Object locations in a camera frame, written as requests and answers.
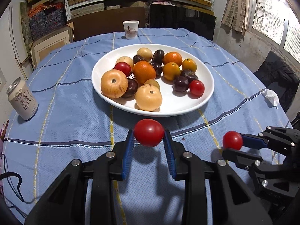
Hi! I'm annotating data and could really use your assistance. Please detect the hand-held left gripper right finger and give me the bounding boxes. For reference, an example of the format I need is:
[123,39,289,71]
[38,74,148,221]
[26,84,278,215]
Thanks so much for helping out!
[163,129,273,225]

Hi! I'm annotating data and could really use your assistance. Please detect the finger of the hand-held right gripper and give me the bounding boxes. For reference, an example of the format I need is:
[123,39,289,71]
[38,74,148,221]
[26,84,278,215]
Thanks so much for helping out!
[221,148,297,198]
[240,126,300,156]

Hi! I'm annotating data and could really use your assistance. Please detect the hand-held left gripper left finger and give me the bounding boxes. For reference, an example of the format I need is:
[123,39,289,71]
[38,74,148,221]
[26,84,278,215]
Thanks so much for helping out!
[25,129,135,225]

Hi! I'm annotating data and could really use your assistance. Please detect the red cherry tomato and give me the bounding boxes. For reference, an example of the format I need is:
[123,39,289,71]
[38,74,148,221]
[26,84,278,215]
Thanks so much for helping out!
[114,62,132,77]
[133,119,165,147]
[189,80,205,96]
[222,131,243,151]

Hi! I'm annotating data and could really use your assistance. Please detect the white round plate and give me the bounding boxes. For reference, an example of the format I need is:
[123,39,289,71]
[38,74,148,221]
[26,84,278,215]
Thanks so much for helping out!
[91,43,215,118]

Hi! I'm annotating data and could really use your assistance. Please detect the pale yellow round fruit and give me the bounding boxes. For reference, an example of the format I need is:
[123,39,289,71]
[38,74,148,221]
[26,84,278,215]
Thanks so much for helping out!
[135,84,163,111]

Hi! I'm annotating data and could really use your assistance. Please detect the large striped yellow pepino melon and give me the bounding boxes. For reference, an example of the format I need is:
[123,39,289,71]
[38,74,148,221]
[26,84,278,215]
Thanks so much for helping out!
[100,69,128,99]

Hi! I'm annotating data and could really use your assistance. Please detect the small yellow-green fruit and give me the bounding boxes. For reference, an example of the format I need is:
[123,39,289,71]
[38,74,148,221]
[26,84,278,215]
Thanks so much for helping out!
[144,79,161,91]

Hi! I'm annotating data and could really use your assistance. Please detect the small yellow-orange citrus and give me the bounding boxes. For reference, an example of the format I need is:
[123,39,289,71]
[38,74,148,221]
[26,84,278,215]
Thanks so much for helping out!
[163,62,181,81]
[181,58,197,73]

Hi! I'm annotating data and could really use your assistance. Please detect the large orange tangerine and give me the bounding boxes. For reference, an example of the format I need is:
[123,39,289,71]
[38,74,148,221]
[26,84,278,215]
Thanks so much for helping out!
[132,61,157,85]

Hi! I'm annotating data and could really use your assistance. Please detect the peach-coloured round fruit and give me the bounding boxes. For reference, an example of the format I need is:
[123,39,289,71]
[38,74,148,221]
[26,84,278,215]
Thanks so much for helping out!
[115,56,134,68]

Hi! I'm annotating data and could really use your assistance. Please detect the small striped yellow pepino melon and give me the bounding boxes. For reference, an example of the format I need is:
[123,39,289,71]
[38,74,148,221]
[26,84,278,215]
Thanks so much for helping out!
[136,47,153,62]

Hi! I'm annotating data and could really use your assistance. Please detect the crumpled white tissue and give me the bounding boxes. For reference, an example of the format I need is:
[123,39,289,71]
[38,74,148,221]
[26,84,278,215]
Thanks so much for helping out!
[262,88,279,109]

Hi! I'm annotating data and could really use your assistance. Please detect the blue checked tablecloth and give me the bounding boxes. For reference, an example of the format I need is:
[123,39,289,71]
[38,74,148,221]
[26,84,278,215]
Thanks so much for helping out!
[3,27,293,225]

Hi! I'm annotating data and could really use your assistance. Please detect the black cloth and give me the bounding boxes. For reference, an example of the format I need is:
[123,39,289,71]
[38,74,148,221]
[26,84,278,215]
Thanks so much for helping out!
[254,51,300,113]

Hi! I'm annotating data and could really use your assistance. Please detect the beige drink can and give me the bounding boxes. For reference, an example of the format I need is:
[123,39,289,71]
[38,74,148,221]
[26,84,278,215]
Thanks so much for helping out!
[6,77,38,121]

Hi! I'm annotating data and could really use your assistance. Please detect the white paper cup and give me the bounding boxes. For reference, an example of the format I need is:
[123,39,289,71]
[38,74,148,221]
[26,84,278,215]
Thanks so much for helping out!
[122,20,140,40]

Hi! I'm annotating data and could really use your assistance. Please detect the beige framed panel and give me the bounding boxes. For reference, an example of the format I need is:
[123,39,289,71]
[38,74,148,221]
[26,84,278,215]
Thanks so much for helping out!
[29,26,75,69]

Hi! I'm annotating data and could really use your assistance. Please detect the window with security mesh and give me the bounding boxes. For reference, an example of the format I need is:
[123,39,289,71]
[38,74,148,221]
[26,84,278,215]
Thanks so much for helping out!
[252,0,300,59]

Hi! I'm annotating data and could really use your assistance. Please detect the brown board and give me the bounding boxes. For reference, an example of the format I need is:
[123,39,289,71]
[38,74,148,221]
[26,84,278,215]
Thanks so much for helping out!
[67,7,147,43]

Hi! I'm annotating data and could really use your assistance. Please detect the beige checked curtain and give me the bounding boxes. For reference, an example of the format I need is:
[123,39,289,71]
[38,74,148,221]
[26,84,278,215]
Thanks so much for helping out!
[221,0,258,37]

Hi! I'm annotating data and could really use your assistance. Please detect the black flat panel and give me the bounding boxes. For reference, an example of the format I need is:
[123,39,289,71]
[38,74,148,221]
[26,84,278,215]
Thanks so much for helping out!
[149,3,216,41]

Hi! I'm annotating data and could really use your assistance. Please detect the stack of blue patterned boxes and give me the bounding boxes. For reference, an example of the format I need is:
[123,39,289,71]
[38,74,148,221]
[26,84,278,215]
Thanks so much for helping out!
[28,2,67,40]

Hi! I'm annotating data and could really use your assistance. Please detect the white metal shelf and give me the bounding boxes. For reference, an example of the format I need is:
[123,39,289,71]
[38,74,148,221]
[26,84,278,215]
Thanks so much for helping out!
[63,0,216,21]

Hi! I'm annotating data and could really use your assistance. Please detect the mottled grey-green board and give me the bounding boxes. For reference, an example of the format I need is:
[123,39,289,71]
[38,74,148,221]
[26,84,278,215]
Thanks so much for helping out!
[20,2,33,45]

